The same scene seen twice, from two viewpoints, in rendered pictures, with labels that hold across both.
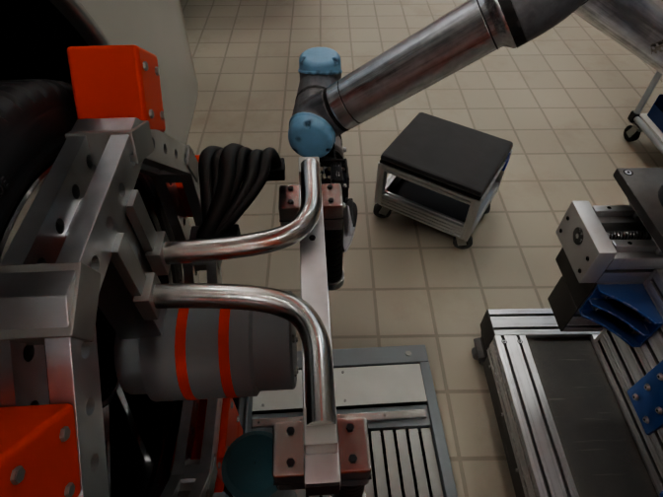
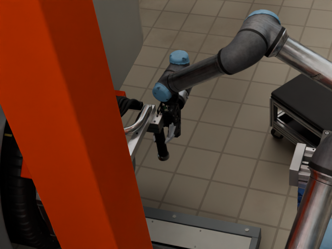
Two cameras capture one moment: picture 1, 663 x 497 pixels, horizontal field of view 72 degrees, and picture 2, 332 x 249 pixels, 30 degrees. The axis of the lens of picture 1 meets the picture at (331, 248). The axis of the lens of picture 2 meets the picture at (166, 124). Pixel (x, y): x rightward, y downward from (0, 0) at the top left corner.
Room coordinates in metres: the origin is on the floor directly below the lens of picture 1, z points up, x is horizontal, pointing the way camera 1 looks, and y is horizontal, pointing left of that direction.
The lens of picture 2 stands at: (-0.92, -0.79, 2.47)
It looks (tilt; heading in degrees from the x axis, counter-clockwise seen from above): 44 degrees down; 28
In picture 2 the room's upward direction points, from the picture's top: 10 degrees counter-clockwise
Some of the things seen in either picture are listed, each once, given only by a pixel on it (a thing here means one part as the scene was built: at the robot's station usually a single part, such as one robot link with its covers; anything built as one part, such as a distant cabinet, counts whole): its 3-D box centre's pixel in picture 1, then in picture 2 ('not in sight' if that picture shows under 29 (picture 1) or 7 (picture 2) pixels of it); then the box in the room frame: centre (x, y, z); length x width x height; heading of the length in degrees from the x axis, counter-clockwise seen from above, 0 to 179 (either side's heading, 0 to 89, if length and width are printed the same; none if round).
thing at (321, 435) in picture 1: (222, 336); not in sight; (0.21, 0.10, 1.03); 0.19 x 0.18 x 0.11; 93
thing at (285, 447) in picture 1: (321, 453); not in sight; (0.14, 0.01, 0.93); 0.09 x 0.05 x 0.05; 93
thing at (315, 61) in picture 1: (320, 88); (178, 68); (0.76, 0.02, 0.95); 0.11 x 0.08 x 0.11; 175
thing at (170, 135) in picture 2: (346, 221); (169, 131); (0.52, -0.02, 0.85); 0.09 x 0.03 x 0.06; 12
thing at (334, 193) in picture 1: (311, 206); (149, 122); (0.48, 0.03, 0.93); 0.09 x 0.05 x 0.05; 93
